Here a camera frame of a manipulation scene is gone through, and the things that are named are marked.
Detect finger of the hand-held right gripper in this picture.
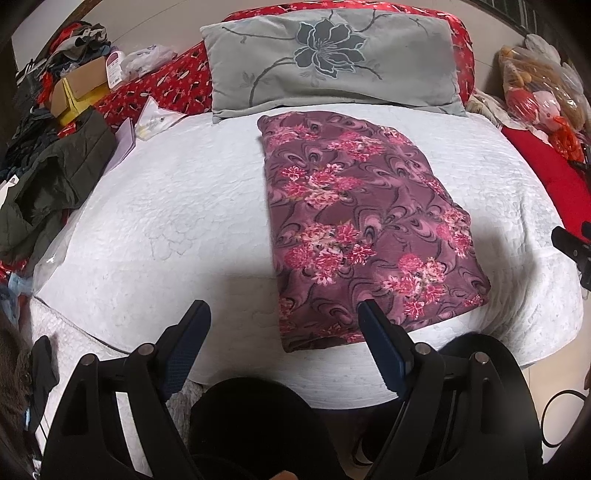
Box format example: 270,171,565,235
551,226,591,267

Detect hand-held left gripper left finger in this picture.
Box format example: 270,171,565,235
41,300,212,480

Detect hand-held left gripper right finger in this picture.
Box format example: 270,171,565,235
358,299,543,480

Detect purple floral garment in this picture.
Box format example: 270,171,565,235
257,111,491,354

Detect pile of clothes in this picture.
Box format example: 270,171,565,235
0,23,114,181

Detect plain red cloth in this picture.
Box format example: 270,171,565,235
501,124,591,232

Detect person's black trousers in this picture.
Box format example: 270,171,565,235
187,332,532,480

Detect small black cloth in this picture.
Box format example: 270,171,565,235
28,335,60,416

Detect white quilted bedspread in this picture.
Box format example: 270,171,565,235
28,106,585,411

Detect bagged plush toys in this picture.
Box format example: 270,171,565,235
499,34,585,162

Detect beige crumpled cloth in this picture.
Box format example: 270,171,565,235
465,88,506,127

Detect dark fuzzy cloth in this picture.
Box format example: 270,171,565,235
0,314,33,462

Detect light blue cloth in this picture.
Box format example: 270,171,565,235
0,272,33,319

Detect olive green jacket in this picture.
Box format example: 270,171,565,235
0,108,116,264

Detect lilac paper sheet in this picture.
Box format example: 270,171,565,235
113,117,138,160

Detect white plastic packet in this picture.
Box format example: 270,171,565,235
136,97,185,139

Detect grey flower pillow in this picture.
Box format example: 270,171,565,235
200,8,467,124

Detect yellow box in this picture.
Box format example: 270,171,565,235
58,78,109,125

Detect red floral blanket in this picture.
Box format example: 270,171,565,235
92,0,476,134

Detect cardboard box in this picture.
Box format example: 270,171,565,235
50,59,109,118

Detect purple label packet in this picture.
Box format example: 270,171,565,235
105,51,125,88

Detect white plastic bag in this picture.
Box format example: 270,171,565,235
121,45,178,79

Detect black cable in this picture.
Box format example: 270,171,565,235
541,390,587,448

